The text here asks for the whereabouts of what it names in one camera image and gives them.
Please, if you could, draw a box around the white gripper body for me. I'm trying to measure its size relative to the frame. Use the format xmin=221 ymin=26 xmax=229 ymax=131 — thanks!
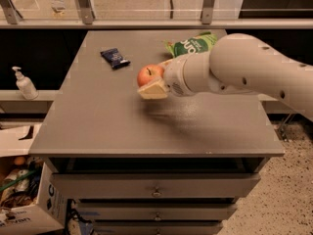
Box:
xmin=163 ymin=55 xmax=195 ymax=97

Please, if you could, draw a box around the red apple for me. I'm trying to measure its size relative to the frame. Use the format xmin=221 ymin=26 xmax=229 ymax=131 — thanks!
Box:
xmin=137 ymin=64 xmax=164 ymax=87

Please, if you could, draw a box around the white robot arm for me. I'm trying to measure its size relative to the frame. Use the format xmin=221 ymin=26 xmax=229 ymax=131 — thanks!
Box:
xmin=138 ymin=33 xmax=313 ymax=120

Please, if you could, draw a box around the green rice chip bag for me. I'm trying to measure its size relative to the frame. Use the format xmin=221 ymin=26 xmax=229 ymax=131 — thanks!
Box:
xmin=164 ymin=31 xmax=217 ymax=58

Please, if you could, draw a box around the dark blue snack packet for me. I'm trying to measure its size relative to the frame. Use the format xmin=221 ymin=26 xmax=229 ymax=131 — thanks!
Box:
xmin=101 ymin=48 xmax=130 ymax=70

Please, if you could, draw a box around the grey drawer cabinet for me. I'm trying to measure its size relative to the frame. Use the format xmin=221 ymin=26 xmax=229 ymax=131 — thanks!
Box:
xmin=31 ymin=29 xmax=284 ymax=224

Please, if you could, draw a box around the white pump dispenser bottle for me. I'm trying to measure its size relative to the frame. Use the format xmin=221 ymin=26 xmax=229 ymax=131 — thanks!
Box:
xmin=12 ymin=67 xmax=39 ymax=100

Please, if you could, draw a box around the top drawer with knob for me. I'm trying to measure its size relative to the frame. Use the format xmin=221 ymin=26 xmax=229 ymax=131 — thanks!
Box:
xmin=51 ymin=173 xmax=260 ymax=199

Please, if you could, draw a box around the drawer with knob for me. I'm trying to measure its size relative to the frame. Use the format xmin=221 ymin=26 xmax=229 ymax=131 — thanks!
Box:
xmin=51 ymin=173 xmax=260 ymax=199
xmin=94 ymin=221 xmax=222 ymax=235
xmin=76 ymin=203 xmax=237 ymax=221

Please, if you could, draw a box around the middle drawer with knob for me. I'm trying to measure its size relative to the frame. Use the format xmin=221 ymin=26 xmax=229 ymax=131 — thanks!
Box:
xmin=76 ymin=203 xmax=237 ymax=221

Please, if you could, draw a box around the bottom drawer with knob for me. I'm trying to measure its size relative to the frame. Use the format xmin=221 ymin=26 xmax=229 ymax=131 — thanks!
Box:
xmin=94 ymin=221 xmax=222 ymax=235

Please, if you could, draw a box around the white cardboard box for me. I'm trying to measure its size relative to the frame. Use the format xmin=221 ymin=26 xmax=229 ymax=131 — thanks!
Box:
xmin=0 ymin=124 xmax=67 ymax=235

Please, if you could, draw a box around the metal railing post right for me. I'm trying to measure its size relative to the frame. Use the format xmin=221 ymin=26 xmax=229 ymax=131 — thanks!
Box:
xmin=201 ymin=0 xmax=215 ymax=24

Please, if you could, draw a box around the metal railing post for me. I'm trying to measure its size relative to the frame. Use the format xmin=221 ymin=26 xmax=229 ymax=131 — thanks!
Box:
xmin=76 ymin=0 xmax=95 ymax=24
xmin=0 ymin=0 xmax=22 ymax=24
xmin=201 ymin=0 xmax=215 ymax=24

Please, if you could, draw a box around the metal railing post middle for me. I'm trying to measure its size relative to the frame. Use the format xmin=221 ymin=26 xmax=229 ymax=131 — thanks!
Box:
xmin=76 ymin=0 xmax=95 ymax=24

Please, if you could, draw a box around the metal railing post left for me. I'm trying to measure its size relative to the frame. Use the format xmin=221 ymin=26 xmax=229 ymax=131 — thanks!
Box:
xmin=0 ymin=0 xmax=22 ymax=24

